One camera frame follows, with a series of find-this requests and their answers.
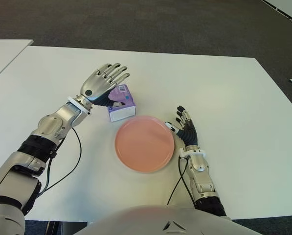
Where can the purple tissue paper pack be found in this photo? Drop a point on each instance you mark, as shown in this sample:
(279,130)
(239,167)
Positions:
(125,107)

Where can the white neighbouring table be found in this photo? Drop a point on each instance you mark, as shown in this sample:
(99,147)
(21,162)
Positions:
(1,56)

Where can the grey robot torso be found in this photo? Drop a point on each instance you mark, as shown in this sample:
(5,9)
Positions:
(145,220)

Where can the pink round plate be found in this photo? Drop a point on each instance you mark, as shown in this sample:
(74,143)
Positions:
(144,147)

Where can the white table with dark edge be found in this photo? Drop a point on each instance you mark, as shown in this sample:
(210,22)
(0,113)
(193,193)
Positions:
(287,9)

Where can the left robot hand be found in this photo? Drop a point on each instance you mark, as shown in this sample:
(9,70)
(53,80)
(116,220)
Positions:
(96,84)

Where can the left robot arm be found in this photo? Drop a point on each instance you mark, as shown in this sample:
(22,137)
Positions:
(48,126)

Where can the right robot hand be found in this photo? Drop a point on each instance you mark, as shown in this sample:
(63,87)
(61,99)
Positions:
(189,134)

